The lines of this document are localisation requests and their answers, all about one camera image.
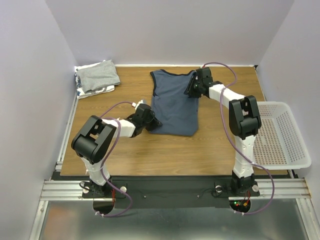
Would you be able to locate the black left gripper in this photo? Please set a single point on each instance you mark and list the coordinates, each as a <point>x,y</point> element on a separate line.
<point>156,124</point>

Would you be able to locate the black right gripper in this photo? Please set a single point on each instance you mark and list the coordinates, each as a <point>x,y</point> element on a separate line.
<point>190,86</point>

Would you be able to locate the blue tank top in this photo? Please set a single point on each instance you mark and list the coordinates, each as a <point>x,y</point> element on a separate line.
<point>177,112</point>

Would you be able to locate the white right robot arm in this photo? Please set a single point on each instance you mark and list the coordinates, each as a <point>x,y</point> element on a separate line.
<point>243,119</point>

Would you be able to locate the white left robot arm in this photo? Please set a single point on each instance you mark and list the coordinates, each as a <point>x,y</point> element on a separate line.
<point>98,137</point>

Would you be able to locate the grey folded tank top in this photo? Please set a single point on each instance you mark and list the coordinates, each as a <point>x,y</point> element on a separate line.
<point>102,75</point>

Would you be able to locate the white plastic basket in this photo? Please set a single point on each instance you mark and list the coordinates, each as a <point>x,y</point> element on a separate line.
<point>279,144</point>

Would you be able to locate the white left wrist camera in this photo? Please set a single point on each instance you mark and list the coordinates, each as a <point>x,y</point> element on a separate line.
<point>135,104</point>

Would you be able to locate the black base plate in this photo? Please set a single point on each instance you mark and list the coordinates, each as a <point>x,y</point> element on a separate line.
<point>122,200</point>

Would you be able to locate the aluminium frame rail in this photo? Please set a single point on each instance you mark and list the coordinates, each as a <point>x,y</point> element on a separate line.
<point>185,187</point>

